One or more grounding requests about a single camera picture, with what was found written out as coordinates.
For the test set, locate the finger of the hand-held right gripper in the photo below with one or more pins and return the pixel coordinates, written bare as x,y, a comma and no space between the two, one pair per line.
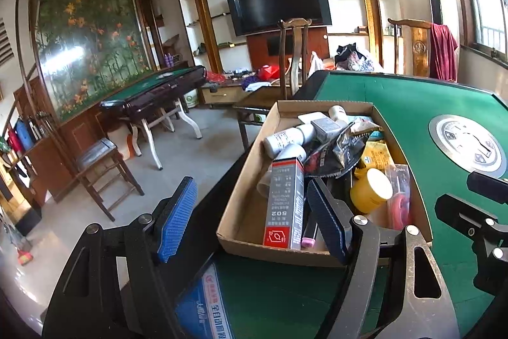
460,214
488,183

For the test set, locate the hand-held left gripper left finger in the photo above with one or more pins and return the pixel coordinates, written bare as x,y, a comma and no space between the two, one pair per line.
176,220

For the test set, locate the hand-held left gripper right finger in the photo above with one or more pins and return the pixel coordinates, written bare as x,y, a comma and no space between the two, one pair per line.
325,220

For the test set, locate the cardboard box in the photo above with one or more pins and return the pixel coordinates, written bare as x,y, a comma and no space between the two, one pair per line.
242,212

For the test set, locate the grey and red glue box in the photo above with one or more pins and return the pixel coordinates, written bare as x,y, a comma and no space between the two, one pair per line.
283,204

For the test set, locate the round metal table plate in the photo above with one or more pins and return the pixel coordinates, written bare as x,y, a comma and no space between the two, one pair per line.
464,144

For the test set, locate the yellow paper cup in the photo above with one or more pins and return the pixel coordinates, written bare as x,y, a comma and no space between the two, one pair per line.
371,190

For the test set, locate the clear plastic hanging packet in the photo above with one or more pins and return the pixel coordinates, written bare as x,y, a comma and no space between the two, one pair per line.
399,200

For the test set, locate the black snack bag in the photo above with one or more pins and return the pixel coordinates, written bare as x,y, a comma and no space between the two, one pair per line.
345,148

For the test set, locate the yellow snack packet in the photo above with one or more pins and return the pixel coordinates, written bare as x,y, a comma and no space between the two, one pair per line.
377,156

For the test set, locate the blue printed sign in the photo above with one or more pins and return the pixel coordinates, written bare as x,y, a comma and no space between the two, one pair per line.
206,303

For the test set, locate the small white box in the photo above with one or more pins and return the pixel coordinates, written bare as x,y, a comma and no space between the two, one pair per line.
325,128

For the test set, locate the dark wooden chair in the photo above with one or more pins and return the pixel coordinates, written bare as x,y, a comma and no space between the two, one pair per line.
103,160

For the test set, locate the small white bottle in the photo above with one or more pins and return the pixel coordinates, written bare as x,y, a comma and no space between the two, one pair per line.
338,114

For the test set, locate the low wooden table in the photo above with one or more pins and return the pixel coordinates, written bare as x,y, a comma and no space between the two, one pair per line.
254,106

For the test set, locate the green mahjong table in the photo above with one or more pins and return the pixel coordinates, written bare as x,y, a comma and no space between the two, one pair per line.
154,87

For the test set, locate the broom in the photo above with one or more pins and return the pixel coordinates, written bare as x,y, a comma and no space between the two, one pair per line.
24,253

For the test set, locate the white plastic bag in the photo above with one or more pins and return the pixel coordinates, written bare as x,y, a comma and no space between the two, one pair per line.
315,63

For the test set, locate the red plastic bag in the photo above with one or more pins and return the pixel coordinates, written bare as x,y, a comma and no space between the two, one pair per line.
269,72

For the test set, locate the pile of clothes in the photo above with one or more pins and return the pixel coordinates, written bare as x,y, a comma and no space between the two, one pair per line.
353,59

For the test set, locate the window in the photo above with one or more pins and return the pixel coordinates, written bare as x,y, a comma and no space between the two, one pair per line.
490,5

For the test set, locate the black television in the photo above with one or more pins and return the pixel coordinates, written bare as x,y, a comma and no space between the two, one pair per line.
278,3

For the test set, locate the flower wall painting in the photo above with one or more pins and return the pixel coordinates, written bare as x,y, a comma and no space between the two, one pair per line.
91,41

